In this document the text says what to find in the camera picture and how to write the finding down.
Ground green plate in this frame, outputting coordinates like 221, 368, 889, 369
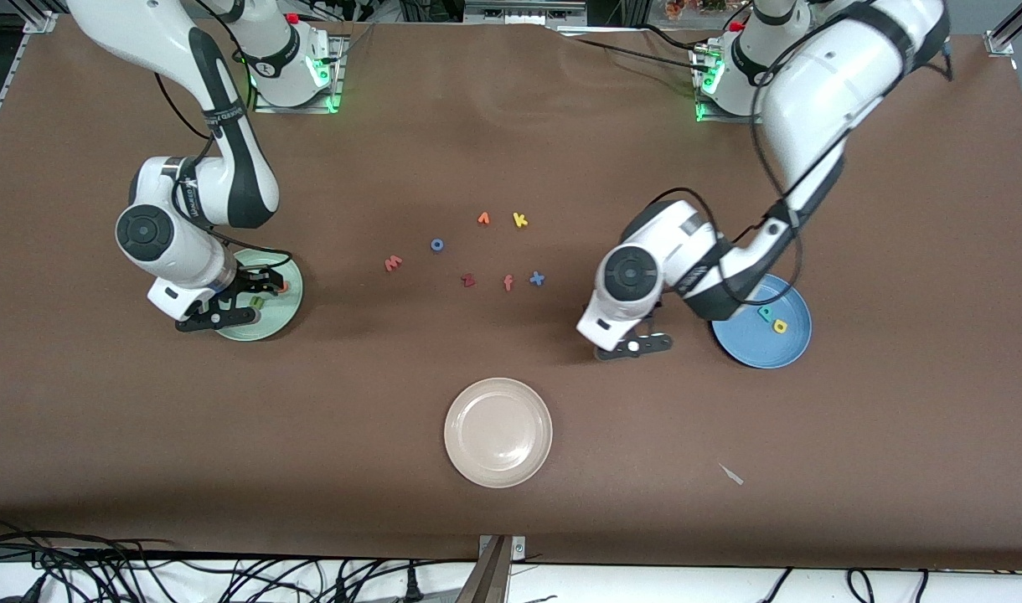
212, 248, 304, 343

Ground beige plate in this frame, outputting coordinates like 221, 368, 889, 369
443, 377, 554, 489

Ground grey metal box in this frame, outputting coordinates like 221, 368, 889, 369
463, 0, 589, 26

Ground grey metal strut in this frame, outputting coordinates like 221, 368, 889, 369
455, 536, 512, 603

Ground colourful small items pile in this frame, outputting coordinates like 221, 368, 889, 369
664, 0, 734, 19

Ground blue plate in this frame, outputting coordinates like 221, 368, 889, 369
710, 275, 813, 370

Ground long black right arm cable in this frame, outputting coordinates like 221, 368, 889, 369
153, 71, 214, 140

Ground tangled black cables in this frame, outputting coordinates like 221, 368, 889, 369
0, 515, 478, 603

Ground aluminium table frame rail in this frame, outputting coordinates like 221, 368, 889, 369
0, 10, 59, 164

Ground metal table edge bracket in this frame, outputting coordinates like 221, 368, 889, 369
477, 534, 527, 564

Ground black cable on table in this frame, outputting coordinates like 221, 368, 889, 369
553, 23, 713, 75

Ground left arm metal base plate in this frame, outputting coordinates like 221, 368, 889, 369
694, 42, 785, 126

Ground black hanging cable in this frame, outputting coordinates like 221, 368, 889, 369
754, 568, 795, 603

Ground aluminium frame post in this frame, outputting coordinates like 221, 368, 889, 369
986, 0, 1022, 58

